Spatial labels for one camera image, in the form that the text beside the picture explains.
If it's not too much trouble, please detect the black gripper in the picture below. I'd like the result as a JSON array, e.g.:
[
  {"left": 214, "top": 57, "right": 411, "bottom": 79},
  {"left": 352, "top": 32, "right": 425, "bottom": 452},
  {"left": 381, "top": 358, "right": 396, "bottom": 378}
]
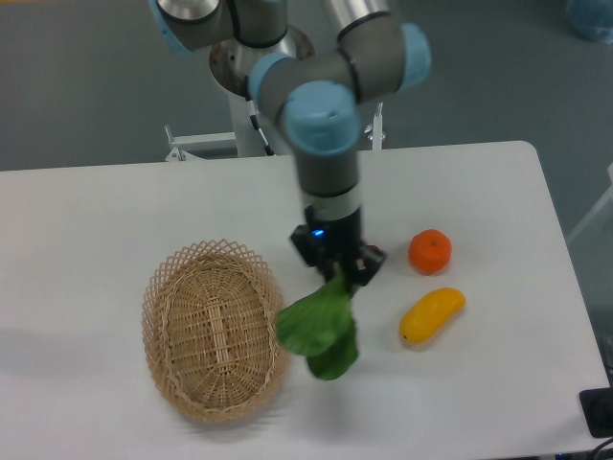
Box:
[{"left": 290, "top": 205, "right": 386, "bottom": 293}]

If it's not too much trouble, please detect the green bok choy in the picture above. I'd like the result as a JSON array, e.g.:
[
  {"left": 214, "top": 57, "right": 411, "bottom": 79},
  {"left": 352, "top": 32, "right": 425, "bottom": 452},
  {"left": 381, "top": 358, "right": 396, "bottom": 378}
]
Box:
[{"left": 276, "top": 269, "right": 359, "bottom": 381}]

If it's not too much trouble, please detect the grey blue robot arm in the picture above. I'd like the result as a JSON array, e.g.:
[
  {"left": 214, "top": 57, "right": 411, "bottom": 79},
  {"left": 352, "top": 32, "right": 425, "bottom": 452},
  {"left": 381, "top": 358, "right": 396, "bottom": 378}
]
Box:
[{"left": 149, "top": 1, "right": 432, "bottom": 291}]

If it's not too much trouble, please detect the woven wicker basket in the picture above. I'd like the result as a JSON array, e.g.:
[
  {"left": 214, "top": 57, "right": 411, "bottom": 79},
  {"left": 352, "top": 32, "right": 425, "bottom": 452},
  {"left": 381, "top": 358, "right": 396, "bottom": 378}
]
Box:
[{"left": 142, "top": 240, "right": 290, "bottom": 424}]

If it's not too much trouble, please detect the orange tangerine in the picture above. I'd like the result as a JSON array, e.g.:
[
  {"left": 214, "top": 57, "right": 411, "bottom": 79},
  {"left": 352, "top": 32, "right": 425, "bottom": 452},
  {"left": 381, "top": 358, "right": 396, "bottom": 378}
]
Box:
[{"left": 407, "top": 229, "right": 453, "bottom": 275}]

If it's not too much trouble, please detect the yellow mango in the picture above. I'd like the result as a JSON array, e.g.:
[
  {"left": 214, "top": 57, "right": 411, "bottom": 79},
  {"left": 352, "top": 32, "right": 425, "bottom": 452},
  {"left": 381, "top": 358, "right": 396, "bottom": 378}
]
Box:
[{"left": 398, "top": 287, "right": 466, "bottom": 347}]

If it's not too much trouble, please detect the black device at table edge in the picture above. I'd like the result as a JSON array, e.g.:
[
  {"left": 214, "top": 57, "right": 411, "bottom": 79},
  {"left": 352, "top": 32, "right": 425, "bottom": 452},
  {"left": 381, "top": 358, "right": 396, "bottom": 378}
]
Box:
[{"left": 579, "top": 387, "right": 612, "bottom": 439}]

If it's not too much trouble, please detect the blue plastic bag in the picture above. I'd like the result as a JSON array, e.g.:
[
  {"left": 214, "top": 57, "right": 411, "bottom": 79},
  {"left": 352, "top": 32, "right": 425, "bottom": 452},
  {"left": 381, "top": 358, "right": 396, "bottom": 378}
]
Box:
[{"left": 565, "top": 0, "right": 612, "bottom": 44}]

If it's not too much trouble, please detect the black cable on pedestal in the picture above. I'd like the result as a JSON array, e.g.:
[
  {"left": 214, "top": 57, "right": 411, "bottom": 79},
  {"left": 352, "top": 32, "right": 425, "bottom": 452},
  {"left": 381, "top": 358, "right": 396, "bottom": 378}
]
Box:
[{"left": 243, "top": 93, "right": 278, "bottom": 157}]

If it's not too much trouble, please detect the white metal mounting frame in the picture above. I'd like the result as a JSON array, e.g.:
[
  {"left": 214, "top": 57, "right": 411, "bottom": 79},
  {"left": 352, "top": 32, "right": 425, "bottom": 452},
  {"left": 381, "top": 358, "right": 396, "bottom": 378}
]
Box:
[{"left": 163, "top": 102, "right": 388, "bottom": 162}]

